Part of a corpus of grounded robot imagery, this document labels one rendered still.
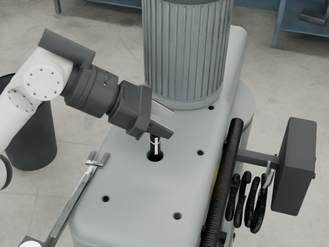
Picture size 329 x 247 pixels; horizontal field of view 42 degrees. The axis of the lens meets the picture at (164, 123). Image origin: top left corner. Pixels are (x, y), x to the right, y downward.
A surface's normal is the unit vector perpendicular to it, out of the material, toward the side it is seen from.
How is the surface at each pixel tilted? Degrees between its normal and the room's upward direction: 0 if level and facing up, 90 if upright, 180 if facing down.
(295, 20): 0
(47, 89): 74
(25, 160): 94
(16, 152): 94
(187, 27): 90
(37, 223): 0
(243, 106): 0
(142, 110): 30
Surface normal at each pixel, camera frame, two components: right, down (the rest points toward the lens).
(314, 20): -0.52, 0.59
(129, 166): 0.00, -0.72
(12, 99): 0.69, -0.69
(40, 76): 0.15, 0.46
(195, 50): 0.16, 0.69
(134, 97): 0.51, -0.61
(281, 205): -0.28, 0.67
